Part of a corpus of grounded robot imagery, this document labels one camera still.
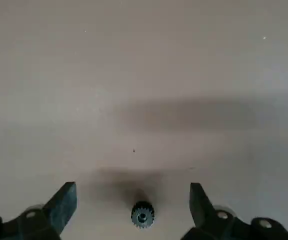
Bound small black metal gear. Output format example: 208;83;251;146
131;200;156;228

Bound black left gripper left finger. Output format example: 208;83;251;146
0;181;78;240

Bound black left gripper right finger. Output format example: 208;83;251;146
181;182;288;240

